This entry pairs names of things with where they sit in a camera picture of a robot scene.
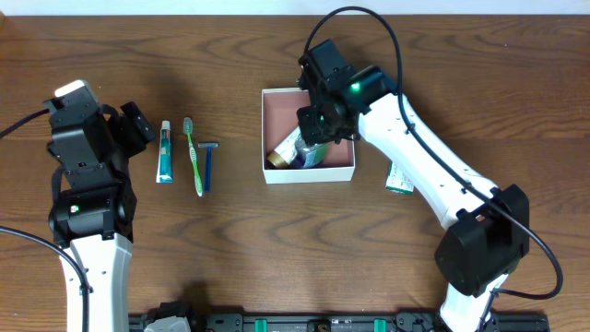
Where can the small teal toothpaste tube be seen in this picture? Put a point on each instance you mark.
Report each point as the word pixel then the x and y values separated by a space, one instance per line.
pixel 165 172

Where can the clear sanitizer pump bottle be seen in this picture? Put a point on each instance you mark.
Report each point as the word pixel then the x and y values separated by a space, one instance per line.
pixel 308 156

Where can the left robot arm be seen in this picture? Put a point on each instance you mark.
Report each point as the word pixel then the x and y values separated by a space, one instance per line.
pixel 94 203

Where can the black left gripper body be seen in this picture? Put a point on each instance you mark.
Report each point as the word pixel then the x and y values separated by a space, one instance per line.
pixel 74 107

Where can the green toothbrush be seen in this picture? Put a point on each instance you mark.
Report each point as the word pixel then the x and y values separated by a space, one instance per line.
pixel 188 131

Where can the white box pink interior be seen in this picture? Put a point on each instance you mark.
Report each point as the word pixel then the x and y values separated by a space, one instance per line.
pixel 279 118

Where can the green white soap box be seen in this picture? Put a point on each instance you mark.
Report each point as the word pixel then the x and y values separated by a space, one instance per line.
pixel 397 182

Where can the blue disposable razor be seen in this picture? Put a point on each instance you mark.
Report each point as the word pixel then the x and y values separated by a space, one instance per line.
pixel 209 147

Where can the white floral cream tube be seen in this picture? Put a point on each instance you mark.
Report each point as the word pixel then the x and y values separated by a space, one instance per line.
pixel 287 154

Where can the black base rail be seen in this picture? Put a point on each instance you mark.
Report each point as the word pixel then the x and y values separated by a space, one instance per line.
pixel 180 316

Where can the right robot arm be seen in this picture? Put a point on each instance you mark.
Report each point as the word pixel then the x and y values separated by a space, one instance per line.
pixel 480 247

